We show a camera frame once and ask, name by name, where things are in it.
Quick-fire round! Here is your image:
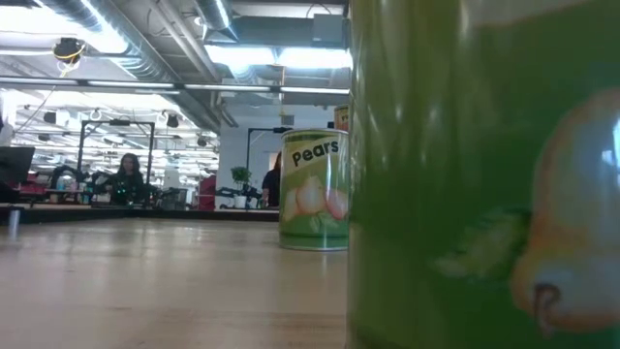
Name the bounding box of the silver post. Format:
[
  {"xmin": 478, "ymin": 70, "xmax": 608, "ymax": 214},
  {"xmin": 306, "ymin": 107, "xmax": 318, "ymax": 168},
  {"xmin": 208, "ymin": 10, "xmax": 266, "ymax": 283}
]
[{"xmin": 7, "ymin": 207, "xmax": 21, "ymax": 239}]

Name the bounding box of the potted green plant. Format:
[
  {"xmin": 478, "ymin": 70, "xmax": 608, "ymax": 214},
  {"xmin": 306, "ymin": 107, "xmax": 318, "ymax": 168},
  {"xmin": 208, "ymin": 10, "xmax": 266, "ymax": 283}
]
[{"xmin": 230, "ymin": 166, "xmax": 253, "ymax": 209}]

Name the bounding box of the red cabinet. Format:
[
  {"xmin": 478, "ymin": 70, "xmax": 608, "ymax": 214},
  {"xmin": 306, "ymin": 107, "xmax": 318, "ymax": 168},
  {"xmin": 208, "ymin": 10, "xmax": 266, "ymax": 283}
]
[{"xmin": 197, "ymin": 174, "xmax": 218, "ymax": 212}]

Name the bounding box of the pineapple label orange can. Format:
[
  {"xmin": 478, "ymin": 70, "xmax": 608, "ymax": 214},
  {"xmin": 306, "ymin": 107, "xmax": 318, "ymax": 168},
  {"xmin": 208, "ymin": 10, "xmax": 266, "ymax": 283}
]
[{"xmin": 333, "ymin": 104, "xmax": 351, "ymax": 132}]

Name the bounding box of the black monitor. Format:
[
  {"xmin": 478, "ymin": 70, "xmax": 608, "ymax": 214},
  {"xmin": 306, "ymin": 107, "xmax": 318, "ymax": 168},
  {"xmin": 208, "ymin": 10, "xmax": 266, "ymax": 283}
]
[{"xmin": 0, "ymin": 145, "xmax": 36, "ymax": 184}]

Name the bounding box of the person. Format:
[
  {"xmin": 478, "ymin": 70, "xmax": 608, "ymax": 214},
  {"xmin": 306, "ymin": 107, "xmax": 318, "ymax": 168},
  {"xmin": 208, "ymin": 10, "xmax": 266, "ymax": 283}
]
[
  {"xmin": 261, "ymin": 150, "xmax": 283, "ymax": 209},
  {"xmin": 108, "ymin": 152, "xmax": 146, "ymax": 207}
]

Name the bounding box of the black aluminium rig frame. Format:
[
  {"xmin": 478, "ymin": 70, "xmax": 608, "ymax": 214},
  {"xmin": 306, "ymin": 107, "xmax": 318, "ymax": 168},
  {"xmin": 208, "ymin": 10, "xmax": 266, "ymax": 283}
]
[{"xmin": 0, "ymin": 206, "xmax": 282, "ymax": 225}]

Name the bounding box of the pears label green can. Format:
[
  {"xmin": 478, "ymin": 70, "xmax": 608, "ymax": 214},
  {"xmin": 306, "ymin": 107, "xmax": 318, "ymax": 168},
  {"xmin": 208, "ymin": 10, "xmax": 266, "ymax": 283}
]
[
  {"xmin": 347, "ymin": 0, "xmax": 620, "ymax": 349},
  {"xmin": 278, "ymin": 127, "xmax": 351, "ymax": 252}
]

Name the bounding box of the black gantry frame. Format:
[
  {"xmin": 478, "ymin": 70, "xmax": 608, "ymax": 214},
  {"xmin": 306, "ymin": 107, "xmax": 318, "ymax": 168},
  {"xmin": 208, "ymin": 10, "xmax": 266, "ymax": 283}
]
[
  {"xmin": 245, "ymin": 126, "xmax": 295, "ymax": 195},
  {"xmin": 76, "ymin": 119, "xmax": 156, "ymax": 205}
]

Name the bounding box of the long light bar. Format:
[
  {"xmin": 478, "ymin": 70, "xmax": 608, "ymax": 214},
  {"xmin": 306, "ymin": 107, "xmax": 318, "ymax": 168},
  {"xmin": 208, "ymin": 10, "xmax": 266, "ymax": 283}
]
[{"xmin": 0, "ymin": 76, "xmax": 351, "ymax": 96}]

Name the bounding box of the black yellow cable reel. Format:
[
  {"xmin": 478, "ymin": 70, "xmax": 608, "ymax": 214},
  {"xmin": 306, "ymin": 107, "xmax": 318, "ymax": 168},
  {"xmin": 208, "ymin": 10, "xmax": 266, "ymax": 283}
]
[{"xmin": 51, "ymin": 37, "xmax": 88, "ymax": 67}]

